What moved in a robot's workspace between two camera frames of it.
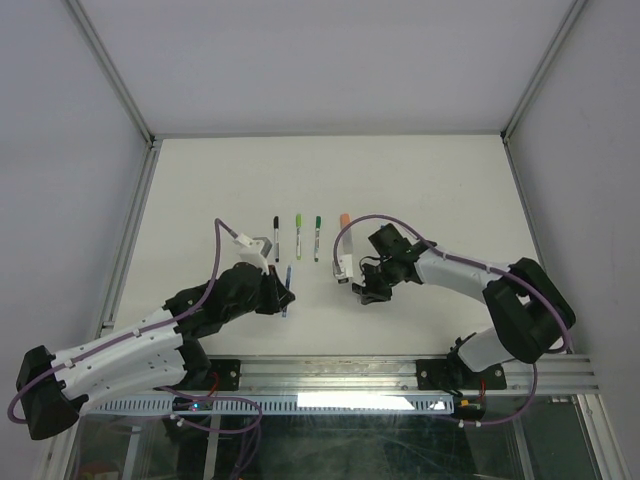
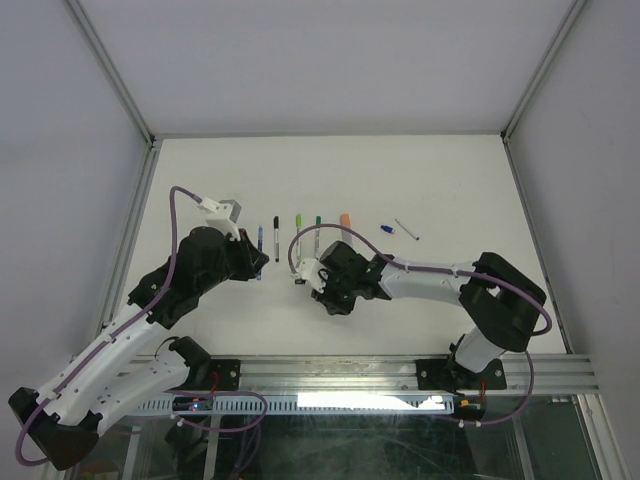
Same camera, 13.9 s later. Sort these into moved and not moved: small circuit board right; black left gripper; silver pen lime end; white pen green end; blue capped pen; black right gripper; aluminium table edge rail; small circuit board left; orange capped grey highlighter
Moved: blue capped pen; black right gripper; black left gripper
Not moved: small circuit board right; aluminium table edge rail; small circuit board left; silver pen lime end; white pen green end; orange capped grey highlighter
